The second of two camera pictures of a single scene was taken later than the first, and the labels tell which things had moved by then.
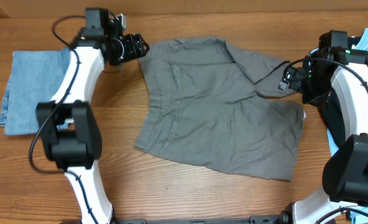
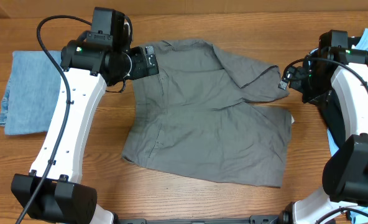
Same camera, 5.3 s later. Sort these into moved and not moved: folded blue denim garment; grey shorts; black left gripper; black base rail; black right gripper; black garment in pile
Moved: grey shorts; black left gripper
Not moved: black right gripper; black base rail; black garment in pile; folded blue denim garment
